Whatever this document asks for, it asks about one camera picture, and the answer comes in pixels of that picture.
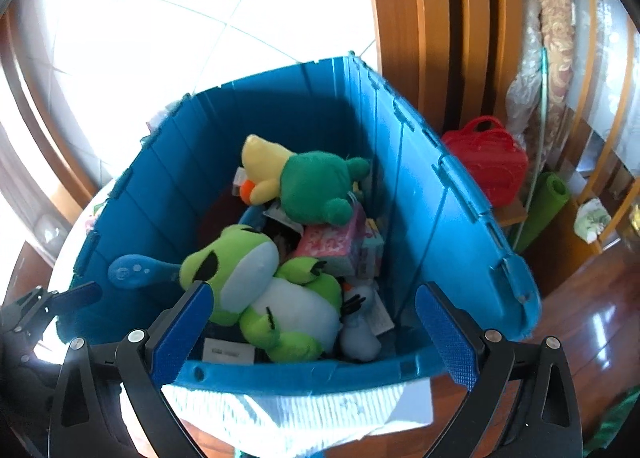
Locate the green rolled yoga mat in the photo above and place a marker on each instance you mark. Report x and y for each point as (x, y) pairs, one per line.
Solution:
(542, 203)

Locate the wooden frosted glass door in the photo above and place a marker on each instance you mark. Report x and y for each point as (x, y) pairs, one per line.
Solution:
(610, 88)

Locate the black white toy package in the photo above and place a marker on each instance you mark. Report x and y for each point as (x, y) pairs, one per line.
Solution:
(282, 225)

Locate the small pink white box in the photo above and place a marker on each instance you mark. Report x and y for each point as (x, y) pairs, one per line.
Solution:
(372, 243)

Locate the grey white snowman plush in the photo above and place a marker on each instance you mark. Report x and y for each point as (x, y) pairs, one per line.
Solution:
(357, 328)

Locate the rolled patterned carpet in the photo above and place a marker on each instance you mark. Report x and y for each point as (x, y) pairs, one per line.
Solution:
(555, 38)

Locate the translucent white ball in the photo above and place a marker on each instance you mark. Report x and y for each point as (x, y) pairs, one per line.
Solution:
(50, 233)

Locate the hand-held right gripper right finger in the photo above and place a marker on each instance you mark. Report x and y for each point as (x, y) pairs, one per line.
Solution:
(447, 338)

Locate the green cloth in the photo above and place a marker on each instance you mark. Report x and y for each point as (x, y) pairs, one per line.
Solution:
(617, 423)

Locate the red plastic case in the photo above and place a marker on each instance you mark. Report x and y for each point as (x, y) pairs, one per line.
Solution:
(487, 163)

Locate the white green printed bag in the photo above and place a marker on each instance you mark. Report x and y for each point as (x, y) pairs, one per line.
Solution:
(592, 218)

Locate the black box with white label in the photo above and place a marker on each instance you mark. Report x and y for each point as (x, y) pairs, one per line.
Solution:
(227, 350)

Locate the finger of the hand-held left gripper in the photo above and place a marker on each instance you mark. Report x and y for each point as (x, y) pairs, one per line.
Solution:
(75, 295)

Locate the light green frog plush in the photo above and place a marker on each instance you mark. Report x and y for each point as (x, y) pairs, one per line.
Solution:
(295, 308)

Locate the pink printed box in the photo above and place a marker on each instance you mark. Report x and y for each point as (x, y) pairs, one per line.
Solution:
(330, 243)

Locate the blue toy rattle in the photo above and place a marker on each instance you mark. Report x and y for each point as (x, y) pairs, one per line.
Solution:
(127, 270)

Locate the wooden frame pillar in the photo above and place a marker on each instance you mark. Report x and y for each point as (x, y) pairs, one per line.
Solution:
(440, 13)
(30, 138)

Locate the thin green pole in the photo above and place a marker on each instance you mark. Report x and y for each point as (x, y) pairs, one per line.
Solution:
(541, 103)

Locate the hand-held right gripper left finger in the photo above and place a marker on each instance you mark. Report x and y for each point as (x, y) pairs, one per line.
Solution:
(185, 333)

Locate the dark green frog plush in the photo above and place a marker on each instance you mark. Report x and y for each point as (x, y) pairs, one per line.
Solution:
(310, 178)

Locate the blue plastic storage container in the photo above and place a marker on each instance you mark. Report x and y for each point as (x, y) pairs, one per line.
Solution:
(425, 178)

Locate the yellow duck plush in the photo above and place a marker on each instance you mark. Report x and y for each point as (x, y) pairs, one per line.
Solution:
(260, 158)

